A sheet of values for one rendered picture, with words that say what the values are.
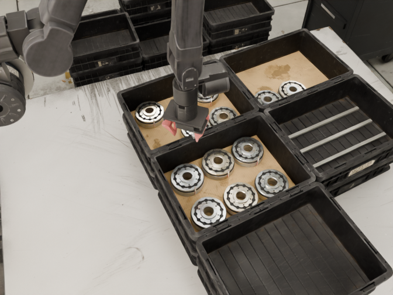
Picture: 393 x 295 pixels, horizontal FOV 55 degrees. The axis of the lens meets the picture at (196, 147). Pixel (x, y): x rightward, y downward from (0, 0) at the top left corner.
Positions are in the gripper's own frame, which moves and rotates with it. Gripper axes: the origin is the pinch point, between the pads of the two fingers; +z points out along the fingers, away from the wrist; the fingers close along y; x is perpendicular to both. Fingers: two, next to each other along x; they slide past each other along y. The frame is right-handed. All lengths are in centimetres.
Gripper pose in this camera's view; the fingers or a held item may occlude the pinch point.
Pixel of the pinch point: (186, 134)
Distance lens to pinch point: 99.7
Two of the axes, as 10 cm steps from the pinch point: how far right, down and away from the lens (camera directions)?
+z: -0.1, 5.8, 8.2
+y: -9.5, -2.6, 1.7
